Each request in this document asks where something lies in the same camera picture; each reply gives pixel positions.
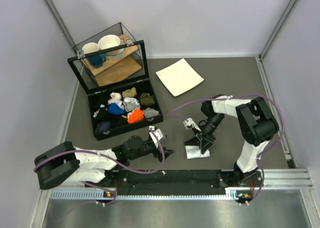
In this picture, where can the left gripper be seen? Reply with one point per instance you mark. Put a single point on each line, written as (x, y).
(157, 154)

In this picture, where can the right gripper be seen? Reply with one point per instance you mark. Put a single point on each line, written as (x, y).
(205, 143)

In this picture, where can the white underwear black waistband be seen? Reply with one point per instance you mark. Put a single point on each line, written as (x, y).
(193, 152)

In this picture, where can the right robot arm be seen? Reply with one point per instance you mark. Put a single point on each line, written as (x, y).
(257, 125)

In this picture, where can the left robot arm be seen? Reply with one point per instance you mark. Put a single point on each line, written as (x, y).
(67, 164)

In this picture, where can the orange rolled cloth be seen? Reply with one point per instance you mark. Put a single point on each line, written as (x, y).
(135, 116)

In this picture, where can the olive green rolled cloth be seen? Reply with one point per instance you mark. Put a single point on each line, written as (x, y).
(147, 100)

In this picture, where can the grey white rolled cloth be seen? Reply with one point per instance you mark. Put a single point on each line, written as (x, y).
(130, 104)

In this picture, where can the dark navy rolled cloth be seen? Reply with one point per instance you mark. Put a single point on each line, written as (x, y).
(103, 127)

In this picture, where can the white square plate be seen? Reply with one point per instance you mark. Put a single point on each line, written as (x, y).
(179, 77)

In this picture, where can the tan rolled cloth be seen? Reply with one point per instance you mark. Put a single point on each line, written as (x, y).
(131, 93)

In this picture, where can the blue rolled cloth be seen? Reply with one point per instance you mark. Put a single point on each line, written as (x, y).
(114, 109)

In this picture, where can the black compartment box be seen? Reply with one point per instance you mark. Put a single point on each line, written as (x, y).
(119, 92)

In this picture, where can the white red rolled cloth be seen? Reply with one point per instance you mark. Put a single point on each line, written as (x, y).
(114, 97)

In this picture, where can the black white rolled cloth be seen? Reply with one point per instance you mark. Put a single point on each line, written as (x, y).
(101, 109)

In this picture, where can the wooden shelf board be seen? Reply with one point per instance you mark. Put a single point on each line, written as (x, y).
(114, 69)

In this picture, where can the glass display case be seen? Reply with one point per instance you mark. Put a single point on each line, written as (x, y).
(117, 29)

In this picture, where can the blue mug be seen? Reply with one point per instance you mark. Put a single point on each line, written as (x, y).
(97, 60)

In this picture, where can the large white bowl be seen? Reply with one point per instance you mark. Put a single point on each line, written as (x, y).
(111, 41)

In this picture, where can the small white bowl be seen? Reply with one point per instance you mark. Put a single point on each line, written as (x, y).
(90, 48)

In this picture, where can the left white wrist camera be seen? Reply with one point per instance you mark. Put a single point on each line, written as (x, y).
(156, 135)

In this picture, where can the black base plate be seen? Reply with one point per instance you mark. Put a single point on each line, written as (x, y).
(178, 182)

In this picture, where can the grey cable duct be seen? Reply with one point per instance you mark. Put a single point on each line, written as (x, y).
(96, 194)

